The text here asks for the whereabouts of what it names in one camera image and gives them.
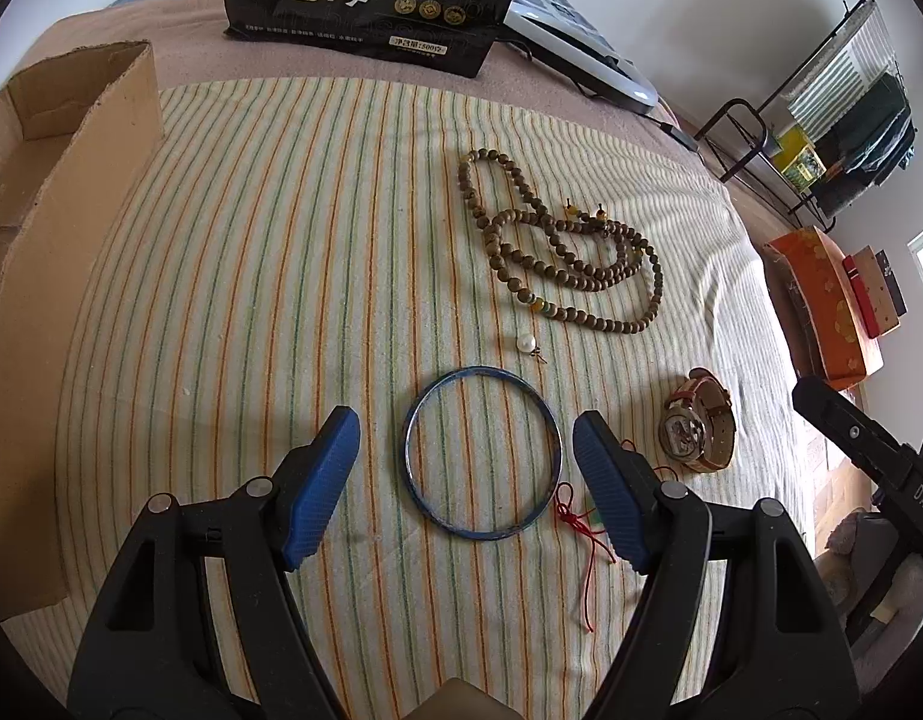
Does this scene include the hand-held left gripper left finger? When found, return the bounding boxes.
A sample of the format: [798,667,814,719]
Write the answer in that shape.
[67,406,361,720]

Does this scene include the red cord jade pendant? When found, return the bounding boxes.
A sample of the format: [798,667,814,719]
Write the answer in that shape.
[555,442,680,627]

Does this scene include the white ring light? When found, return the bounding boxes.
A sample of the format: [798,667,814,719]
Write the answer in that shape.
[502,0,661,117]

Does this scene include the striped cloth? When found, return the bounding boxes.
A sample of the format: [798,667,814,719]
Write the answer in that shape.
[56,79,815,720]

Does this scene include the dark hanging clothes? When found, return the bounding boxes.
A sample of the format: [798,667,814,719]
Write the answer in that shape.
[814,75,920,215]

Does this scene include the wooden bead necklace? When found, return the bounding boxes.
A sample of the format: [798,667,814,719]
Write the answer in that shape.
[457,148,667,335]

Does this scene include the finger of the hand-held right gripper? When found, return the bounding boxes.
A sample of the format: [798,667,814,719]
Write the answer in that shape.
[793,377,913,485]

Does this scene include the grey striped hanging fabric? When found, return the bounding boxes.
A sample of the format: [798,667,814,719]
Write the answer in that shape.
[780,4,901,136]

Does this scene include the yellow green box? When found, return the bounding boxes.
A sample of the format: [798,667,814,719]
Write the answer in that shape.
[772,127,826,192]

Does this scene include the brown box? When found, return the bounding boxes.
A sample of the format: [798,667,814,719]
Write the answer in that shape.
[852,244,909,335]

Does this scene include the black power adapter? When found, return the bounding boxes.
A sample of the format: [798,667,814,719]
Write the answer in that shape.
[658,118,704,157]

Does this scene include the red box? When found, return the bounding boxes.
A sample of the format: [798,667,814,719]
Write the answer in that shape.
[841,255,883,338]

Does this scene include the brown strap wristwatch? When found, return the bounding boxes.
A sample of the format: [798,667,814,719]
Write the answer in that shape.
[658,367,739,475]

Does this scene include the cardboard box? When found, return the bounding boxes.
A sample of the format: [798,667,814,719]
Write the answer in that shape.
[0,41,164,620]

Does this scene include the black snack bag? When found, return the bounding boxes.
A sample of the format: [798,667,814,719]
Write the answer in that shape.
[223,0,538,80]

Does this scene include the blue bangle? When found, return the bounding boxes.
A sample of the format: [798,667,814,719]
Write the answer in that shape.
[401,365,564,541]

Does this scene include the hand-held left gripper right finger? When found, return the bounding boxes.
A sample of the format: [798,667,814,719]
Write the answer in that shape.
[573,409,860,720]

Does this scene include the grey cloth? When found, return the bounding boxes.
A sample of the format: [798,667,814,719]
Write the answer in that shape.
[825,510,923,653]

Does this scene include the black metal clothes rack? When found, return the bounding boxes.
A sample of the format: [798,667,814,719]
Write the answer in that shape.
[694,0,920,233]

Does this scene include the orange patterned box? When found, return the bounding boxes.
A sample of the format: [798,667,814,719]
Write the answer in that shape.
[765,229,886,391]

